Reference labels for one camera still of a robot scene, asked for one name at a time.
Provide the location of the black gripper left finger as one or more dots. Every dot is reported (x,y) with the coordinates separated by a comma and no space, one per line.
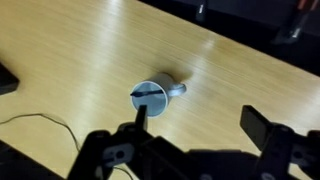
(96,150)

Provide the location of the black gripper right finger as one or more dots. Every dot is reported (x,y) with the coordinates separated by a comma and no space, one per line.
(255,126)

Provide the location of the dark blue pen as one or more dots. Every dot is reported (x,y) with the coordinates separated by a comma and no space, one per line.
(146,93)

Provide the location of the black box edge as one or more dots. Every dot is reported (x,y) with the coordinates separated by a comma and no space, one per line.
(20,165)

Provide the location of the grey ceramic mug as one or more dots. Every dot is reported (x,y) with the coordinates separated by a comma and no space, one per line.
(156,96)

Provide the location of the dark stand leg with foot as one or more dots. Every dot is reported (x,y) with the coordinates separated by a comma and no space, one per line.
(293,26)

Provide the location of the flat black device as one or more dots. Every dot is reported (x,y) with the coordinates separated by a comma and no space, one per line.
(6,80)

